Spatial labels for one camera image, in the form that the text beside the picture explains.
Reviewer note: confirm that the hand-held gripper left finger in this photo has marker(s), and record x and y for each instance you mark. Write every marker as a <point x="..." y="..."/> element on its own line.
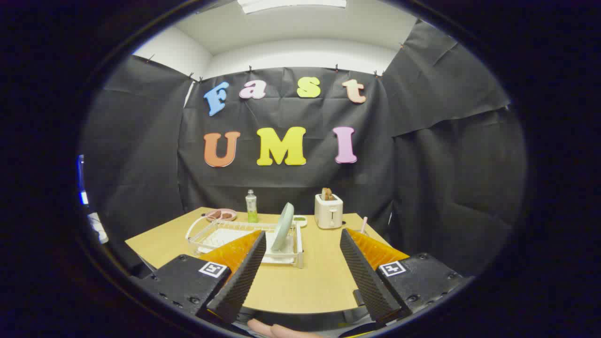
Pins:
<point x="239" y="281"/>

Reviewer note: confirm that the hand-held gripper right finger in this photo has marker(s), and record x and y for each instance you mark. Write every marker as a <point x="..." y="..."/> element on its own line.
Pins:
<point x="368" y="281"/>

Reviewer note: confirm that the pale green plate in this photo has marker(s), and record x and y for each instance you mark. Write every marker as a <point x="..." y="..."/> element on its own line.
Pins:
<point x="283" y="225"/>

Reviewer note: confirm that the pink plate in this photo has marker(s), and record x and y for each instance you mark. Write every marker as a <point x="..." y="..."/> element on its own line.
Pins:
<point x="221" y="218"/>

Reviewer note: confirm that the clear bottle with green liquid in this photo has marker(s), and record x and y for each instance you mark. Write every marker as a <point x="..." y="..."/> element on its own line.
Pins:
<point x="251" y="209"/>

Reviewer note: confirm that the white toaster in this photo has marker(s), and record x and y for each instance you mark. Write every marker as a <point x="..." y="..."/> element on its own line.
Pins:
<point x="327" y="213"/>

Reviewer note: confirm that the white divided seed tray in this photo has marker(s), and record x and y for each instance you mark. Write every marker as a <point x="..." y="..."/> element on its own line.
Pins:
<point x="300" y="220"/>

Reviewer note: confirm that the brown toast slice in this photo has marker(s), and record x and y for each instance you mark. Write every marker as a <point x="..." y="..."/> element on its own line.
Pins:
<point x="327" y="194"/>

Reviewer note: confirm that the black backdrop cloth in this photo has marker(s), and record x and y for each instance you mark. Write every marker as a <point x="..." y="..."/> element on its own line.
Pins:
<point x="422" y="188"/>

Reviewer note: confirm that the white object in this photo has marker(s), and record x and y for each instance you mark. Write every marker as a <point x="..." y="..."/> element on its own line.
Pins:
<point x="98" y="227"/>

